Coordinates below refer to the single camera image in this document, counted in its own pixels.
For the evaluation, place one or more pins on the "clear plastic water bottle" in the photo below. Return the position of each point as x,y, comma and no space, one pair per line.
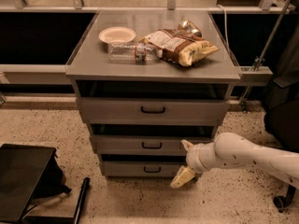
139,52

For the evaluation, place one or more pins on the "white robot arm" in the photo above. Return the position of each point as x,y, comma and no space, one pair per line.
229,151

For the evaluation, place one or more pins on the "grey drawer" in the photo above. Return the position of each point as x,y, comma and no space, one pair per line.
151,111
139,169
137,145

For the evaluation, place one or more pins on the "grey bottom drawer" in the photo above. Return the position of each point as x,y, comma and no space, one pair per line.
139,169

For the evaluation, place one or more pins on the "yellow brown chip bag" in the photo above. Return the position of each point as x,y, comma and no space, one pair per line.
180,46

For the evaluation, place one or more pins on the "grey top drawer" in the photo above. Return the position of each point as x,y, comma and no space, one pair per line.
151,111

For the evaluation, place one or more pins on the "white paper bowl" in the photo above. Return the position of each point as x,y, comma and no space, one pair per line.
117,35

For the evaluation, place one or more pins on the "black office chair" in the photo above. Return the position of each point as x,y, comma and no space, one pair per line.
282,115

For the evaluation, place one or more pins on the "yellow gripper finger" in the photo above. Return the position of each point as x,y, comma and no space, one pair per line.
187,145
183,176

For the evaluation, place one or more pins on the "shiny metal can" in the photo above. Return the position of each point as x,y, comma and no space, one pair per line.
189,26

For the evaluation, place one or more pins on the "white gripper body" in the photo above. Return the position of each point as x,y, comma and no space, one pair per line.
192,158

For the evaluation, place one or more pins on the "metal diagonal rod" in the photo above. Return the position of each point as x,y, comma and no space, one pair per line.
249,72

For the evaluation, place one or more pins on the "metal railing frame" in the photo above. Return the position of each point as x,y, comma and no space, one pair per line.
34,73

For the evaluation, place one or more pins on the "grey drawer cabinet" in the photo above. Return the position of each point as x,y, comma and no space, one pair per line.
142,89

